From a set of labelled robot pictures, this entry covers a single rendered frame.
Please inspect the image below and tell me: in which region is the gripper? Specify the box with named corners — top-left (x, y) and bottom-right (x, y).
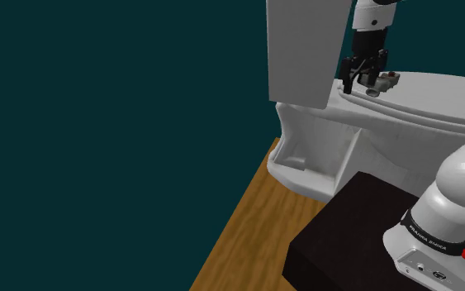
top-left (339, 27), bottom-right (390, 96)

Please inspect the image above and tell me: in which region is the small grey toy red top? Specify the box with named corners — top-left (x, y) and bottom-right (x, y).
top-left (357, 71), bottom-right (401, 98)

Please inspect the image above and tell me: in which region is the white toilet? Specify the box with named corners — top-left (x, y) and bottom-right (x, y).
top-left (265, 0), bottom-right (465, 203)

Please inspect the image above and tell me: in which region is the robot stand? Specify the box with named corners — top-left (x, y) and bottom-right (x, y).
top-left (282, 170), bottom-right (465, 291)

